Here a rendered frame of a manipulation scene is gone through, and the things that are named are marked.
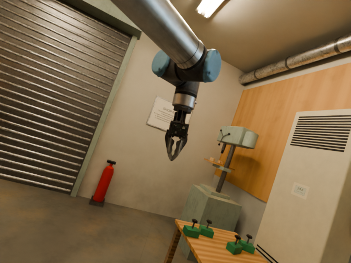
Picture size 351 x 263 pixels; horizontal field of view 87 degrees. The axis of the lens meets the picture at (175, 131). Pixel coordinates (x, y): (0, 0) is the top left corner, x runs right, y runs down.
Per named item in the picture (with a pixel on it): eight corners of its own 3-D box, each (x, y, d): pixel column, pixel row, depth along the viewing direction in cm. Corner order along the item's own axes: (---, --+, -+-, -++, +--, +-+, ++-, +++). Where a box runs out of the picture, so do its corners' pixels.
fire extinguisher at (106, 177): (103, 201, 264) (118, 162, 267) (102, 207, 246) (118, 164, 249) (91, 198, 259) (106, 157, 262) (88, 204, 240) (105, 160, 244)
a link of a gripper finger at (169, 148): (163, 160, 69) (168, 135, 69) (163, 158, 75) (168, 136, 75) (171, 162, 69) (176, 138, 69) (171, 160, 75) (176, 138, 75)
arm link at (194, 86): (174, 62, 74) (189, 73, 81) (167, 93, 73) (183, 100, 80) (194, 59, 67) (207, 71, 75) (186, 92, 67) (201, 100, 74)
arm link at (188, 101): (173, 97, 78) (196, 102, 78) (171, 108, 78) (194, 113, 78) (174, 91, 69) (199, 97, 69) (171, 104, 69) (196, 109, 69)
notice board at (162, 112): (183, 138, 295) (192, 111, 297) (183, 138, 293) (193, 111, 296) (145, 123, 276) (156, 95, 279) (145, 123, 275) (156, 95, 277)
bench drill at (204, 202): (202, 238, 260) (238, 133, 270) (229, 273, 201) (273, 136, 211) (172, 232, 245) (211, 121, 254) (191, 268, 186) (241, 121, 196)
